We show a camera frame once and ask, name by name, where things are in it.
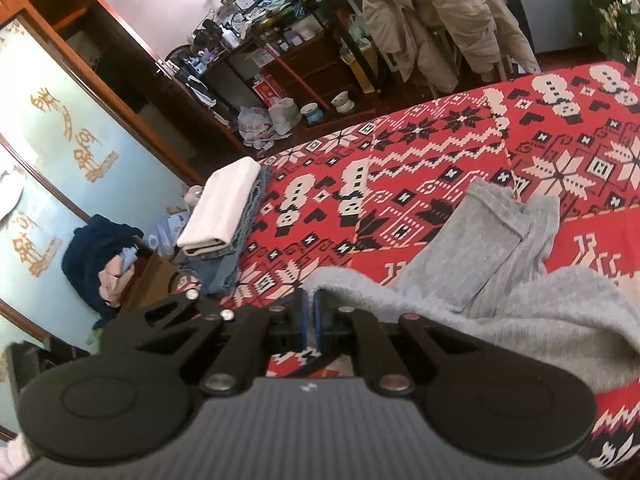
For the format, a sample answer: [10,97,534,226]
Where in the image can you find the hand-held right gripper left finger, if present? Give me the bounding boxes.
[99,289,313,396]

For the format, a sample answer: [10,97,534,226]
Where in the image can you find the brown cardboard box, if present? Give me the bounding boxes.
[120,245,181,311]

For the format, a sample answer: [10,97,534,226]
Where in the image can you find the cluttered black metal shelf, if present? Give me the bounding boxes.
[187,0,381,96]

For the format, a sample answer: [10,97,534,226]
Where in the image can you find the white folded cloth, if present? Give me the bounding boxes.
[176,156,263,257]

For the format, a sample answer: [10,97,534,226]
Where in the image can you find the wooden drawer cabinet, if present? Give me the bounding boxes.
[260,35,361,111]

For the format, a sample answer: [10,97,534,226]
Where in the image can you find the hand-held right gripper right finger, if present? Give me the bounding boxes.
[313,290,504,396]

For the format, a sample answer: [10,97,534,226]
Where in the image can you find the beige jacket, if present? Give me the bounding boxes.
[362,0,541,93]

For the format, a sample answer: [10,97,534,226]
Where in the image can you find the grey sweater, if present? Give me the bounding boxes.
[302,177,640,396]

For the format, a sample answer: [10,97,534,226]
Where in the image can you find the grey refrigerator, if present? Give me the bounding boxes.
[515,0,608,56]

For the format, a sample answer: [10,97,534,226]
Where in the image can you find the white plastic bag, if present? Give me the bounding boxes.
[237,105,276,148]

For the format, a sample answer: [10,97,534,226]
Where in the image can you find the decorated Christmas tree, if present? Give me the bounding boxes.
[580,0,640,63]

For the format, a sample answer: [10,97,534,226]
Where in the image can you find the folded blue jeans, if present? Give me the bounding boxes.
[177,165,273,297]

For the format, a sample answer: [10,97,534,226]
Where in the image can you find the dark blue cloth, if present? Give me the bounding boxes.
[62,214,146,321]

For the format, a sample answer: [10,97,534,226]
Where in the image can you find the wooden wardrobe with glass doors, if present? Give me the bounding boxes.
[0,0,241,361]

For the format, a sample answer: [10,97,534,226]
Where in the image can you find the red patterned blanket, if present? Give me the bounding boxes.
[220,60,640,471]

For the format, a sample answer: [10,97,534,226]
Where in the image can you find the light blue cloth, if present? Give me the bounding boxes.
[150,185,206,261]

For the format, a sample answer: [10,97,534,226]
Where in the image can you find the red cardboard box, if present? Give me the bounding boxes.
[252,74,281,108]

